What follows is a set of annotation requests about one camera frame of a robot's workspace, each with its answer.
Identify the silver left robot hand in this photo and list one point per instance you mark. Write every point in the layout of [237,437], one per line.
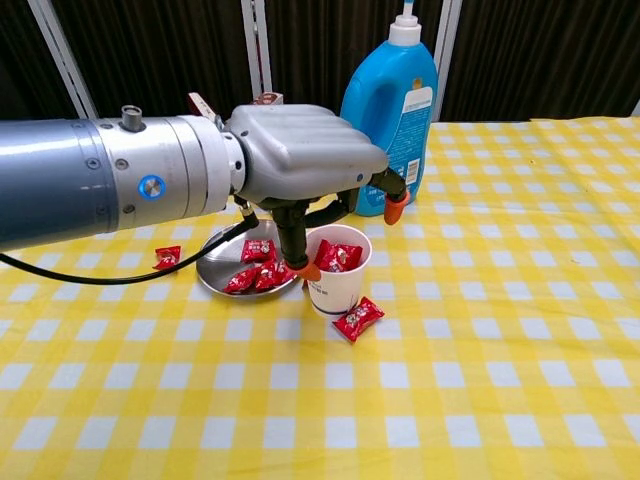
[300,150]

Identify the red candy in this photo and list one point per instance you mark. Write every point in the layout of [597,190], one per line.
[167,257]
[327,256]
[270,277]
[241,281]
[258,251]
[350,256]
[357,320]

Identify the white paper cup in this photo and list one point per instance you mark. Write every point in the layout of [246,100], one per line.
[335,295]

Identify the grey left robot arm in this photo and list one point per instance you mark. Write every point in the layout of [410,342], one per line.
[60,175]

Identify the metal dish of candies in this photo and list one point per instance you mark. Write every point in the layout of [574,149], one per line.
[225,260]

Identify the long white biscuit box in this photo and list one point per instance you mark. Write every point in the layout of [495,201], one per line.
[270,98]

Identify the blue detergent pump bottle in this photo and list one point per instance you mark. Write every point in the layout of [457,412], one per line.
[357,110]

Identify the black pleated curtain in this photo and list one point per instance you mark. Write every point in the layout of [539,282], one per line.
[150,45]
[310,45]
[540,55]
[20,50]

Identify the yellow white checked tablecloth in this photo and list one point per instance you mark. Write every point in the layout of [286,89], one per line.
[450,350]

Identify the grey aluminium frame post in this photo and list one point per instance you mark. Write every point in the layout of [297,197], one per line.
[252,40]
[61,50]
[637,110]
[446,50]

